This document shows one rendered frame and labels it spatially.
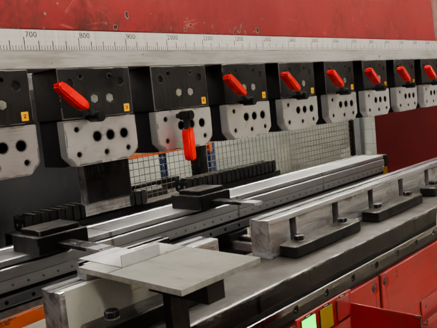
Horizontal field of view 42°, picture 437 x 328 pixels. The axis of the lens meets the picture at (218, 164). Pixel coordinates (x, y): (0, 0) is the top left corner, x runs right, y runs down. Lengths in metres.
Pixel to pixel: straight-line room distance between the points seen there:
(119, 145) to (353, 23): 0.90
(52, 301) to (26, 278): 0.25
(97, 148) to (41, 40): 0.20
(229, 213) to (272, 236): 0.29
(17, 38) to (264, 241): 0.75
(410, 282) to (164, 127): 0.95
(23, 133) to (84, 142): 0.11
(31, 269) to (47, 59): 0.49
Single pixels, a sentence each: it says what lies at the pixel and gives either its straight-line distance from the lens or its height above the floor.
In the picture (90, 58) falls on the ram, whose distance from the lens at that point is 1.03.
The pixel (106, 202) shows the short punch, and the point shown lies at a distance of 1.08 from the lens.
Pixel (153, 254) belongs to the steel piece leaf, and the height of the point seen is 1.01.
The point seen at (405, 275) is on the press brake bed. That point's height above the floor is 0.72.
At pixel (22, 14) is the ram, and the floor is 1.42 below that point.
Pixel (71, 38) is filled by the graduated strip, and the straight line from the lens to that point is 1.01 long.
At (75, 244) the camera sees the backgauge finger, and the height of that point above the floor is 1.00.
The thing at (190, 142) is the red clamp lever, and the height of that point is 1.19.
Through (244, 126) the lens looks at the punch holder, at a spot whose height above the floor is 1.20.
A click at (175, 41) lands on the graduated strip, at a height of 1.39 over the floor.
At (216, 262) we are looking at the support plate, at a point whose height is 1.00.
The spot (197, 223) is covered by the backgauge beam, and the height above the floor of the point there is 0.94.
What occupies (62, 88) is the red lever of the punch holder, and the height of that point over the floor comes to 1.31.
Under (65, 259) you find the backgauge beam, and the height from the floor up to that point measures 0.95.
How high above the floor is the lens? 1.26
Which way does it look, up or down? 6 degrees down
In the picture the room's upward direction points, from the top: 6 degrees counter-clockwise
